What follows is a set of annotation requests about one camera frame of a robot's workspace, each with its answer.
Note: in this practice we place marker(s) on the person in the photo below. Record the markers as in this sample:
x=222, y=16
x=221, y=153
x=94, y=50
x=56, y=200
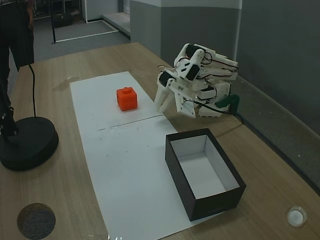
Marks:
x=15, y=37

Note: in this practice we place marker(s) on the orange cube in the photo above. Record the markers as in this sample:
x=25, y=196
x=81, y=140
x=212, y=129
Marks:
x=127, y=98

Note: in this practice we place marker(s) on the white paper sheet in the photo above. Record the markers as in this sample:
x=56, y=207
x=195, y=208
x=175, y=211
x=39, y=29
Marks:
x=100, y=100
x=130, y=175

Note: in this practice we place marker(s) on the green table clamp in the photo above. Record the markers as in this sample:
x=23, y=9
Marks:
x=228, y=101

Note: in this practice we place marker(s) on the white gripper camera mount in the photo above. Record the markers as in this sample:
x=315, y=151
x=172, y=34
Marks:
x=186, y=100

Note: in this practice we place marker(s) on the small white round cap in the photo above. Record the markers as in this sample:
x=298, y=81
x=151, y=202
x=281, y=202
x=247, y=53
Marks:
x=296, y=216

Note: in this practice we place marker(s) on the dark brown open box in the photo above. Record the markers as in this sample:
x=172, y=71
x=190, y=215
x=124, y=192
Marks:
x=210, y=200

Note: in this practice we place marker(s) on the black round stand base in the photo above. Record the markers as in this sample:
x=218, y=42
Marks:
x=32, y=142

